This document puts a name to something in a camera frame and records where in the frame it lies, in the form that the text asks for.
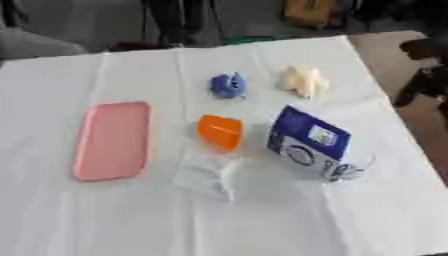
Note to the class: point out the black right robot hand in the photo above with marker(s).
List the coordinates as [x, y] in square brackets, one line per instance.
[427, 80]

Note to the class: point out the yellow box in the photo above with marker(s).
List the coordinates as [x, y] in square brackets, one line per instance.
[308, 12]

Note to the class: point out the cream soft toy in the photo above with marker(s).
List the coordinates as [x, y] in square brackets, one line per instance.
[304, 81]

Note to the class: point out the blue and white package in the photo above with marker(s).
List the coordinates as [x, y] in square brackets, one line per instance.
[309, 143]

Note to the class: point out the green object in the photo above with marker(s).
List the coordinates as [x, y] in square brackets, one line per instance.
[248, 40]

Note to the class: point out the blue soft toy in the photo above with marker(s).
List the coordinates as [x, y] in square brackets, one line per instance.
[227, 85]

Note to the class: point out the orange plastic container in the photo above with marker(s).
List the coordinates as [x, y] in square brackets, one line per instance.
[220, 131]

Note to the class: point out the white crumpled plastic bag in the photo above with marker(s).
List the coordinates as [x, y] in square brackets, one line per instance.
[205, 173]

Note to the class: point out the person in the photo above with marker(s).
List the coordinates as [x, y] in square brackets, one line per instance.
[175, 20]

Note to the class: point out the dark red object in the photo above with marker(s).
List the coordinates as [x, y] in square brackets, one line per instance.
[135, 45]

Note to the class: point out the pink rectangular tray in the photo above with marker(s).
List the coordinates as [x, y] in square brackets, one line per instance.
[112, 141]

